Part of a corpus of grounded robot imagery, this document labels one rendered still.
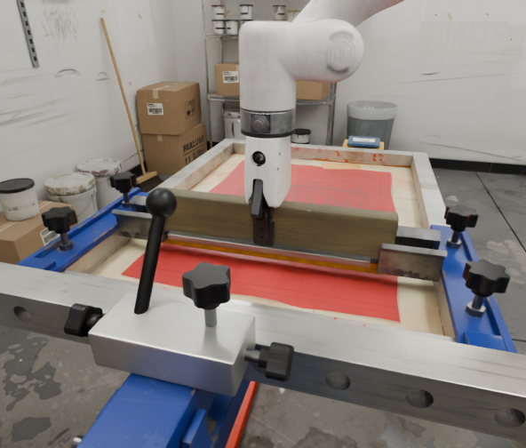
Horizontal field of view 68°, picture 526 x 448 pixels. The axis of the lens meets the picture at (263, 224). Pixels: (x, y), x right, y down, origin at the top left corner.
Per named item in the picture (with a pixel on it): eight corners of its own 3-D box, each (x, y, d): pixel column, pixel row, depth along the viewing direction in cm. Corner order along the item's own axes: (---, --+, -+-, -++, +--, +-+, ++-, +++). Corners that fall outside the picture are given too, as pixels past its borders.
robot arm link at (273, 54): (338, 20, 54) (374, 18, 46) (331, 99, 59) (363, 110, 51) (232, 19, 50) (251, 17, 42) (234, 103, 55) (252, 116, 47)
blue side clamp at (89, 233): (140, 218, 81) (135, 187, 78) (162, 220, 80) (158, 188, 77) (27, 307, 56) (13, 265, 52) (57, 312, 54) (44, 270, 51)
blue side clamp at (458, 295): (424, 254, 68) (431, 219, 65) (455, 259, 67) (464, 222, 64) (448, 393, 42) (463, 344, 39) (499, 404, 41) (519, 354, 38)
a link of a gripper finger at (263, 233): (269, 213, 55) (268, 254, 58) (274, 204, 57) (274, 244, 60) (247, 211, 55) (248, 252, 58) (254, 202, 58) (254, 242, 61)
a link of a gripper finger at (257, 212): (255, 205, 51) (261, 227, 55) (267, 158, 54) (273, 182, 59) (246, 204, 51) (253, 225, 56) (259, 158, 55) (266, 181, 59)
